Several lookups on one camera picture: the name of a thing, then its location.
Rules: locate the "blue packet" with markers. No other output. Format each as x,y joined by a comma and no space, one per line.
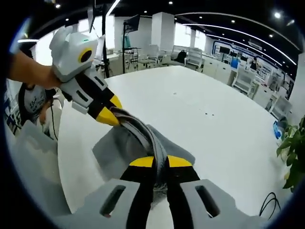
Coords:
277,130

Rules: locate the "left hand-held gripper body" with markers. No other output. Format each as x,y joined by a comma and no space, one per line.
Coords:
71,57

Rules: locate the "black display on stand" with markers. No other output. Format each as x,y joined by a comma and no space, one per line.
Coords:
131,23

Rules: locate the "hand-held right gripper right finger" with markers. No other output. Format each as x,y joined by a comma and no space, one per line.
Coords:
183,190

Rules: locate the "white low cabinet row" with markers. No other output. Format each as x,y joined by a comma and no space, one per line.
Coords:
218,68

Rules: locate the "blue container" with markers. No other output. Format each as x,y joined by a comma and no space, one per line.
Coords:
234,64

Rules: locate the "black background monitor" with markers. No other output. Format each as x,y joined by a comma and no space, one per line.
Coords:
223,50

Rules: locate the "computer monitor on stand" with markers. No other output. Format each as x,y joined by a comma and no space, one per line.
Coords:
91,20

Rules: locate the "teal hanging cloth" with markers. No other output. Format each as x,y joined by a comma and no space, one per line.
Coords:
128,41

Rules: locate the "green potted plant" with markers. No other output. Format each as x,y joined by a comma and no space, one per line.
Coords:
294,152

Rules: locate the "black tripod stand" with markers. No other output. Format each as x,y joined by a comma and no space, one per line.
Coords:
106,47

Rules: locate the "white office chair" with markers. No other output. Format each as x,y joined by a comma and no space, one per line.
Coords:
151,56
196,58
244,81
281,106

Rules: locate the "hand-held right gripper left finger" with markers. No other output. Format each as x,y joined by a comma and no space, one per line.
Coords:
138,190

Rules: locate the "person's grey printed shirt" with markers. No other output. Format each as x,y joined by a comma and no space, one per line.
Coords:
33,102

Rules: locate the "small grey object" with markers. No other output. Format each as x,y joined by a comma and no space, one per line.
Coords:
283,122

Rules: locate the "grey towel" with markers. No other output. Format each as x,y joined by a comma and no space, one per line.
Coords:
143,143

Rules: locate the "person's left hand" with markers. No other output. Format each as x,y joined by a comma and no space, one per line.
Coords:
47,78

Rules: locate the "white table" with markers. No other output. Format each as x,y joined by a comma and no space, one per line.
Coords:
214,148

